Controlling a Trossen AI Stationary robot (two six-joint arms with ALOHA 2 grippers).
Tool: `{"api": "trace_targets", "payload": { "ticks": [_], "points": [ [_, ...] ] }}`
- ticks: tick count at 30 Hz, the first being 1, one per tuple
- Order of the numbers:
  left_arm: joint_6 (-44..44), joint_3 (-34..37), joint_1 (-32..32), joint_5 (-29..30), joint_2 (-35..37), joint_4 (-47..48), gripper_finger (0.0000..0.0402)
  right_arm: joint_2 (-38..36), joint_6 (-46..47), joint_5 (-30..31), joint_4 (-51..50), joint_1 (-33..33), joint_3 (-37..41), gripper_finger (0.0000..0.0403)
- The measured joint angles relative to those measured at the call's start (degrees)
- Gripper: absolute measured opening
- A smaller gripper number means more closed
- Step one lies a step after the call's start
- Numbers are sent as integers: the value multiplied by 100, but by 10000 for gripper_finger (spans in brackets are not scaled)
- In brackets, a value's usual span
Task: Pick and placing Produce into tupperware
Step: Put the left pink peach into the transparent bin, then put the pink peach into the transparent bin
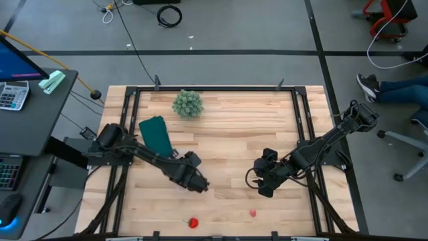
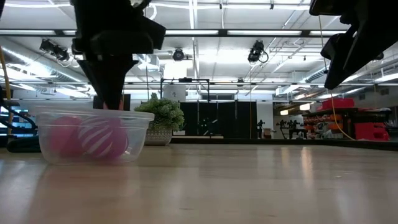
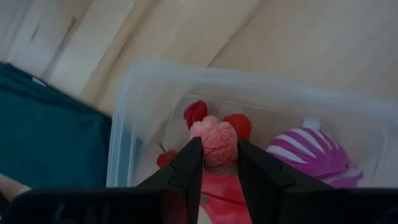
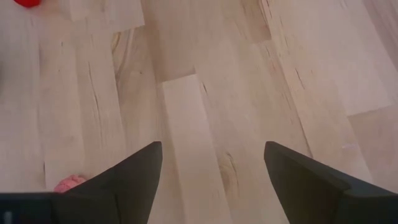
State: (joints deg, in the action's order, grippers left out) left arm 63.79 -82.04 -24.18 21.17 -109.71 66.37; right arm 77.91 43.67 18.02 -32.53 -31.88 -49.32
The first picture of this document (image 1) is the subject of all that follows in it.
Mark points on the green potted plant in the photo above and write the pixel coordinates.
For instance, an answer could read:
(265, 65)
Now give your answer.
(187, 104)

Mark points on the computer monitor with blue screen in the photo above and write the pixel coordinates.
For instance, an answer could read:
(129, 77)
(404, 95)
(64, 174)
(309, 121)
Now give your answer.
(13, 63)

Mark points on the mint green stapler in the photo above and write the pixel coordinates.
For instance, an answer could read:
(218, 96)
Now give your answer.
(51, 82)

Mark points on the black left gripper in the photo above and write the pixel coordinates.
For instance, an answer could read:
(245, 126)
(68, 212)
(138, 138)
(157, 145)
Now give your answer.
(187, 172)

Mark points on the red and black wheeled cart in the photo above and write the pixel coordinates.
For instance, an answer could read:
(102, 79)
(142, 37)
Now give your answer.
(403, 10)

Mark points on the small pink-red strawberry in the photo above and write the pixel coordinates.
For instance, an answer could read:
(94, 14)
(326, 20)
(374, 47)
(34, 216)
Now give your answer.
(253, 213)

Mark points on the dark green folded cloth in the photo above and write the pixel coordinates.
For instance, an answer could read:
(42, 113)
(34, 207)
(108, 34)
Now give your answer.
(155, 135)

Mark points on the black computer mouse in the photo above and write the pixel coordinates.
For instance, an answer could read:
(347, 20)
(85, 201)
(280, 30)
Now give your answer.
(10, 207)

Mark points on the red cherry with stem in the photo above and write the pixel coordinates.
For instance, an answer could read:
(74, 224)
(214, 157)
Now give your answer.
(193, 223)

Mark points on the black backlit keyboard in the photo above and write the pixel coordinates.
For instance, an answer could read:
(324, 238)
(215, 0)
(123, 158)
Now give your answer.
(8, 174)

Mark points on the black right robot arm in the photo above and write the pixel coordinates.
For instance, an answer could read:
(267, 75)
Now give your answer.
(321, 147)

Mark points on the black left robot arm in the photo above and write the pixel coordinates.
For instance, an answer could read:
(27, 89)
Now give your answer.
(147, 155)

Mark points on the small black power adapter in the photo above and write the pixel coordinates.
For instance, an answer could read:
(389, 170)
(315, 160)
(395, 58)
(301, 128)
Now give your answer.
(88, 133)

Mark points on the grey desk calculator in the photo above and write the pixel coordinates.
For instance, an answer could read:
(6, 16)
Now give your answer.
(13, 95)

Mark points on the black desk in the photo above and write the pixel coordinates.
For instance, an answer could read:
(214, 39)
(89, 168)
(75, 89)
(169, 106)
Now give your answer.
(33, 127)

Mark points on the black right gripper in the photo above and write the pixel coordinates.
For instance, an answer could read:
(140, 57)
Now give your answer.
(271, 169)

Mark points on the grey office chair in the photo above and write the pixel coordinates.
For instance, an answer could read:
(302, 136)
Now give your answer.
(411, 142)

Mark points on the person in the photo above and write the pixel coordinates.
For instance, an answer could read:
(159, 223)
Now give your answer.
(401, 92)

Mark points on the black aluminium table frame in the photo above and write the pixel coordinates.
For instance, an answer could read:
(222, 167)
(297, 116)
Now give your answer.
(214, 89)

